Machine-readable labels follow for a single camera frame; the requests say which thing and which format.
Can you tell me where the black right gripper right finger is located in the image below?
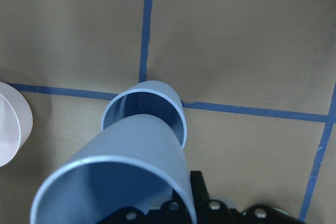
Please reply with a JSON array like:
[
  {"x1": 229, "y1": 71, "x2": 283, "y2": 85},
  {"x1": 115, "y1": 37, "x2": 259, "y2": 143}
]
[{"x1": 190, "y1": 170, "x2": 302, "y2": 224}]

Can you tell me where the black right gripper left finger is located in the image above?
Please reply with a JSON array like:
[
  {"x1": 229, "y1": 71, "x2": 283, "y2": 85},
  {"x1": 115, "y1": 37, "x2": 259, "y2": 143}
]
[{"x1": 98, "y1": 191, "x2": 191, "y2": 223}]

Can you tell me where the blue cup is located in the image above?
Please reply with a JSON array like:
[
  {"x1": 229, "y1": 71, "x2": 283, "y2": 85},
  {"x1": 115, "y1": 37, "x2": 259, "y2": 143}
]
[
  {"x1": 100, "y1": 80, "x2": 187, "y2": 148},
  {"x1": 30, "y1": 114, "x2": 197, "y2": 223}
]

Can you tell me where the pink bowl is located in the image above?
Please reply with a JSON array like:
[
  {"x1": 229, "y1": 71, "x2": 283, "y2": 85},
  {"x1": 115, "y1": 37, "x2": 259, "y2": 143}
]
[{"x1": 1, "y1": 82, "x2": 33, "y2": 166}]

